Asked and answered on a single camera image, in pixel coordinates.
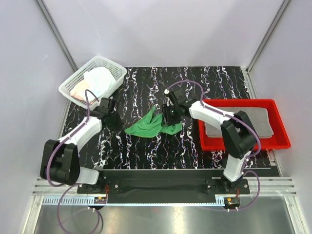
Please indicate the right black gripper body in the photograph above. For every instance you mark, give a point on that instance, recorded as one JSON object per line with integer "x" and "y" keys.
{"x": 170, "y": 109}

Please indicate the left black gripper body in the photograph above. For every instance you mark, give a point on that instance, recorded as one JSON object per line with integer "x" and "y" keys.
{"x": 116, "y": 124}

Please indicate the green towel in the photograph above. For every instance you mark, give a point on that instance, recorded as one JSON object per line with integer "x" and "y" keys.
{"x": 151, "y": 125}

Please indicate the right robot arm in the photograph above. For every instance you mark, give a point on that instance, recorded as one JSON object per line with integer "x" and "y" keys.
{"x": 238, "y": 133}

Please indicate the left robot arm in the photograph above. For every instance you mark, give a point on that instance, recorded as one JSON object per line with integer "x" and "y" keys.
{"x": 60, "y": 163}

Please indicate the white towel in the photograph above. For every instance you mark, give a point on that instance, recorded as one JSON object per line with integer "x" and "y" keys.
{"x": 98, "y": 80}

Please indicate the pink towel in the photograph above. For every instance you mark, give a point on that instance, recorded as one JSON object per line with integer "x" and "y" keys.
{"x": 78, "y": 90}

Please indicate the white plastic basket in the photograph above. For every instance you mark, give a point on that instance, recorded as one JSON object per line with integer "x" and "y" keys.
{"x": 98, "y": 61}

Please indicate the red plastic tray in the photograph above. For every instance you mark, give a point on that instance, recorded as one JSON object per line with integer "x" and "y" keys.
{"x": 279, "y": 139}

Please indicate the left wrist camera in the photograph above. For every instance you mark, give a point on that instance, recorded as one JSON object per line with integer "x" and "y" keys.
{"x": 106, "y": 106}

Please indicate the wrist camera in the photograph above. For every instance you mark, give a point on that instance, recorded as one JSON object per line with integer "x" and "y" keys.
{"x": 176, "y": 97}
{"x": 106, "y": 106}

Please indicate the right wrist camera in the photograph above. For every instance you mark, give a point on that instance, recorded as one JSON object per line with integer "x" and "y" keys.
{"x": 176, "y": 97}

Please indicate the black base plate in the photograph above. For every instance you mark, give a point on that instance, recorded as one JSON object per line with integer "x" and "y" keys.
{"x": 211, "y": 186}

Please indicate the white slotted cable duct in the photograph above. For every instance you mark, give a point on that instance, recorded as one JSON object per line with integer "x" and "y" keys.
{"x": 75, "y": 200}

